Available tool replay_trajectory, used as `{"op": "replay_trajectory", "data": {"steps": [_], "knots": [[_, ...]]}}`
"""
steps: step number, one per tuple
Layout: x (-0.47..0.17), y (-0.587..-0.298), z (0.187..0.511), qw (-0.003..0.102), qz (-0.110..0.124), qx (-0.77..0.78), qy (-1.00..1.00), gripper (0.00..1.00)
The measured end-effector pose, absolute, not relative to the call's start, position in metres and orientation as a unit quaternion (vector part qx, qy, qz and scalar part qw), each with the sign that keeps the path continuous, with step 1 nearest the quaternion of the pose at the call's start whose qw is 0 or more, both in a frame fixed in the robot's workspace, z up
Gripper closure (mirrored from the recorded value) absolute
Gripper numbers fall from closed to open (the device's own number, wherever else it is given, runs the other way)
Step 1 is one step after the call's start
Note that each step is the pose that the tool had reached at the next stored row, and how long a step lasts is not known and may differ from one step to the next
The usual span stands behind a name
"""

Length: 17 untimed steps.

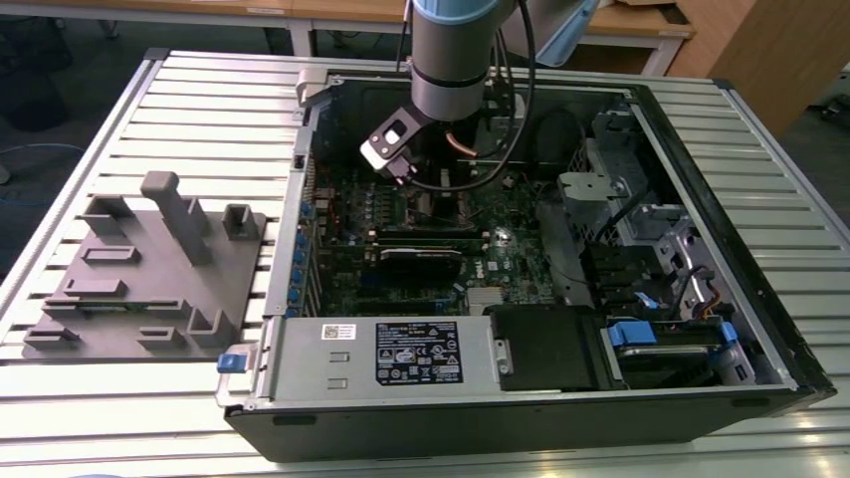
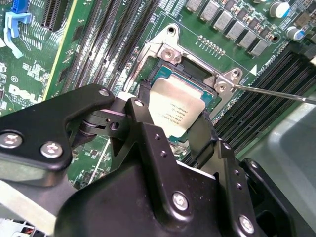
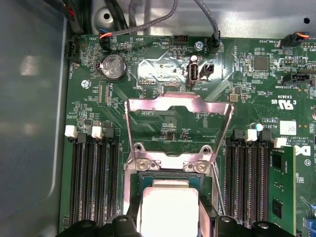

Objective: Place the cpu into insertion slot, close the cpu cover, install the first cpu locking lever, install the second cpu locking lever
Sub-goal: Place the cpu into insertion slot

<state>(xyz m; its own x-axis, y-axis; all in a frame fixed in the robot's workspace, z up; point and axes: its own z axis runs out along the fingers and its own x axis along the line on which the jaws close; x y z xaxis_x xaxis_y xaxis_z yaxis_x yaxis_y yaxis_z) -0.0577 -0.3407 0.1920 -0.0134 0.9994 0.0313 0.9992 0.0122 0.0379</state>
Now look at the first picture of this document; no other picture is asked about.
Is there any green RAM stick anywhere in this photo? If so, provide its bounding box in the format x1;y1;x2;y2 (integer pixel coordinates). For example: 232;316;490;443
77;301;145;314

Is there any silver steel bracket plate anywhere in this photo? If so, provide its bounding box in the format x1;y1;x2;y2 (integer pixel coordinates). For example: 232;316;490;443
556;170;631;228

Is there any silver power supply unit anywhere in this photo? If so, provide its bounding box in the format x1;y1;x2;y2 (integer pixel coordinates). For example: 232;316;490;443
242;315;517;408

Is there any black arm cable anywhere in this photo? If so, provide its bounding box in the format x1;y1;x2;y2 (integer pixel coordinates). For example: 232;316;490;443
400;0;536;193

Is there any black plastic shroud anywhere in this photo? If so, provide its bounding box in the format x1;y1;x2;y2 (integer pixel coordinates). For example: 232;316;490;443
481;304;629;392

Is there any green motherboard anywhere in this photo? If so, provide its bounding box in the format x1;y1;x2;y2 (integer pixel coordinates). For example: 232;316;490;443
309;163;573;318

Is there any grey parts rack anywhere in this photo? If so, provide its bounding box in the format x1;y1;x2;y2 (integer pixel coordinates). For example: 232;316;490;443
19;170;269;360

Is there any CPU socket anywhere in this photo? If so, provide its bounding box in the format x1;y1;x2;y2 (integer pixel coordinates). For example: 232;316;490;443
402;185;476;231

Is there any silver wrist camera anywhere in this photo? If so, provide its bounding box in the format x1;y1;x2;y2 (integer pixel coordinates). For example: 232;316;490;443
358;106;426;186

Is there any hard disk in blue carrier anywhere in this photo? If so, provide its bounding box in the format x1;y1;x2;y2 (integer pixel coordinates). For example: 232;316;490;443
600;318;741;390

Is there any black RAM slot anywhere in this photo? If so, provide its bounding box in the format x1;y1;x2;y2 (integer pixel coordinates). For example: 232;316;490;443
376;228;482;236
377;234;484;242

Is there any wooden cabinet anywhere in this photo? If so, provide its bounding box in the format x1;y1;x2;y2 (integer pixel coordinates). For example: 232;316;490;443
668;0;850;146

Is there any grey metal drive cage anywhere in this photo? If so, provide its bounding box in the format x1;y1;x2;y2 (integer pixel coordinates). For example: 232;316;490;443
554;110;667;250

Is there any black flat cable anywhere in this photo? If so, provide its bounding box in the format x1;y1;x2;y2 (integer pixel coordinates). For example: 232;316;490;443
592;194;643;246

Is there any black PC case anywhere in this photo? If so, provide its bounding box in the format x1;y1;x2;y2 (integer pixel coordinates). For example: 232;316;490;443
221;68;839;464

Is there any silver disk bay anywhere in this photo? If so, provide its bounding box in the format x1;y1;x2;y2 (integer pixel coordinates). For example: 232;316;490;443
623;202;739;325

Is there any black wheeled chair base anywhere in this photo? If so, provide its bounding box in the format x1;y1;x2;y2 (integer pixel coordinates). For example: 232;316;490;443
819;69;850;120

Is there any coloured wire bundle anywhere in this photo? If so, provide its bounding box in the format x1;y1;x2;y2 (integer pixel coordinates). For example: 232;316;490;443
693;291;725;321

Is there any black plastic connector block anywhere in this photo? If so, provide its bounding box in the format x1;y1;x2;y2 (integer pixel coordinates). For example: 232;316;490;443
578;242;672;314

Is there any wooden desk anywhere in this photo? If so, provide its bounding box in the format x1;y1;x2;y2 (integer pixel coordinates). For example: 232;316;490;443
290;0;697;77
0;0;313;57

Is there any black office chair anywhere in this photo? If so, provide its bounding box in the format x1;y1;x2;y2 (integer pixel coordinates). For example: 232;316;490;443
0;17;75;133

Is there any silver heatsink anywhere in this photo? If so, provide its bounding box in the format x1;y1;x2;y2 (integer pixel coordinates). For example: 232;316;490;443
464;287;506;317

